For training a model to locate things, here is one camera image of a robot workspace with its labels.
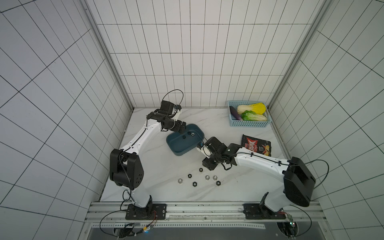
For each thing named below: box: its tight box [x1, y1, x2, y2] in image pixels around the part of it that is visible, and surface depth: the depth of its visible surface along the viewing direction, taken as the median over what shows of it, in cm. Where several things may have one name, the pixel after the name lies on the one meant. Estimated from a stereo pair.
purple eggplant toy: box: [229, 106, 242, 121], surface depth 115 cm
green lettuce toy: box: [241, 110, 268, 122], surface depth 106 cm
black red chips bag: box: [241, 134, 272, 157], surface depth 100 cm
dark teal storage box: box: [166, 123, 205, 156], surface depth 102 cm
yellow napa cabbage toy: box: [237, 102, 266, 116], surface depth 111 cm
